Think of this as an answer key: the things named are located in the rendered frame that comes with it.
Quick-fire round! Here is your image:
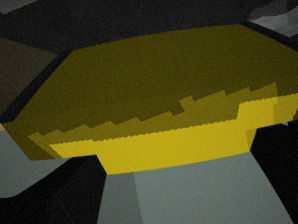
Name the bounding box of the tan panel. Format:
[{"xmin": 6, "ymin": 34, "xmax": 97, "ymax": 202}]
[{"xmin": 0, "ymin": 37, "xmax": 57, "ymax": 116}]

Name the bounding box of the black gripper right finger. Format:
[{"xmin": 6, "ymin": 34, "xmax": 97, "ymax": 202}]
[{"xmin": 250, "ymin": 124, "xmax": 298, "ymax": 224}]

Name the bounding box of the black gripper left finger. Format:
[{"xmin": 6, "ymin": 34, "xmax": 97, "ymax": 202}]
[{"xmin": 0, "ymin": 155, "xmax": 108, "ymax": 224}]

